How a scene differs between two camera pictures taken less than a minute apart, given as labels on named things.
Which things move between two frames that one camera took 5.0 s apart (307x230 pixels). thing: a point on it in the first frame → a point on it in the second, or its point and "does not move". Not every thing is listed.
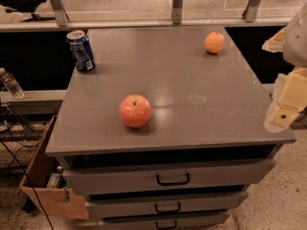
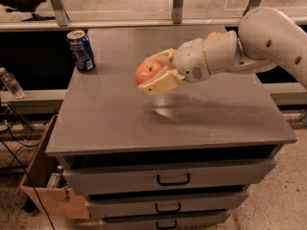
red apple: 134,110 → 146,70
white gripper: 296,40 → 191,59
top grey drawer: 121,175 does not move
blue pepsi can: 82,50 does not move
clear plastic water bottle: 11,82 does not move
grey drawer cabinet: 170,130 does not move
